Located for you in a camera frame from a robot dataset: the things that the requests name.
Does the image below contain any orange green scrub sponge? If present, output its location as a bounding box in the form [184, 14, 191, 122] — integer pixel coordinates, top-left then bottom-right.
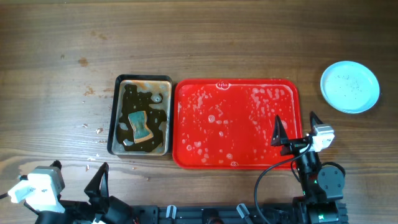
[128, 111, 154, 144]

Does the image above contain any white plate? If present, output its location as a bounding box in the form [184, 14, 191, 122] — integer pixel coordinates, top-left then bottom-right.
[320, 61, 380, 114]

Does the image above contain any black water tray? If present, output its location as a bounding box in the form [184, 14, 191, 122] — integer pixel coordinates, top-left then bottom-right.
[107, 75, 173, 157]

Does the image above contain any red plastic tray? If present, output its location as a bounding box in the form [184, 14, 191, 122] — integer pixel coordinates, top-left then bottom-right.
[172, 79, 302, 170]

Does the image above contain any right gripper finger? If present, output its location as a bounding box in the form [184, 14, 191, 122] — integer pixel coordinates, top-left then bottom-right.
[271, 115, 289, 146]
[310, 111, 325, 134]

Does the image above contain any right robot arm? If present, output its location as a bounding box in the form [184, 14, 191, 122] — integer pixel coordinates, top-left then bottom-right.
[271, 112, 348, 224]

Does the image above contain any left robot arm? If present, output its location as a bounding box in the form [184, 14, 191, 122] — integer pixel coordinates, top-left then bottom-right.
[8, 160, 139, 223]

